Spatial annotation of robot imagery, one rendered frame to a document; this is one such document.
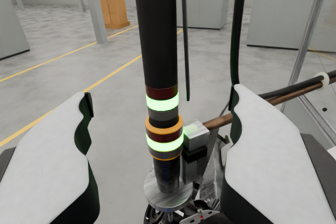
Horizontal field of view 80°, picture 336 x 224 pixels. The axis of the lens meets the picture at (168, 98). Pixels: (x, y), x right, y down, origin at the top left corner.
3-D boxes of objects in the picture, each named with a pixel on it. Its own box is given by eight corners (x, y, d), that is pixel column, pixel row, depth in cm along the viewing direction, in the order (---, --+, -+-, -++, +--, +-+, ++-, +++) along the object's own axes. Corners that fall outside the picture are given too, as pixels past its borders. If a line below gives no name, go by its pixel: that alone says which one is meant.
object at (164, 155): (173, 130, 27) (172, 122, 27) (190, 151, 24) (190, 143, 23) (143, 140, 26) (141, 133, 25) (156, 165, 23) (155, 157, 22)
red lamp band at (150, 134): (172, 114, 26) (172, 106, 25) (190, 134, 23) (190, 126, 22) (140, 125, 25) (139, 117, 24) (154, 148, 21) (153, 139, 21)
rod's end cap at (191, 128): (192, 132, 28) (192, 120, 27) (200, 141, 26) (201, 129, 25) (179, 137, 27) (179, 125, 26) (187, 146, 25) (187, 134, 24)
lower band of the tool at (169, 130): (173, 132, 28) (172, 104, 25) (189, 153, 24) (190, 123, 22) (143, 143, 26) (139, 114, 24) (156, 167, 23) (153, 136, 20)
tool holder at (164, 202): (188, 158, 34) (188, 110, 29) (214, 191, 29) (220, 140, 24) (137, 179, 31) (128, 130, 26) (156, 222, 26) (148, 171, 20)
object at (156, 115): (170, 100, 24) (169, 91, 24) (184, 115, 22) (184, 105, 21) (143, 108, 23) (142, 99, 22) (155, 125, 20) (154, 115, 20)
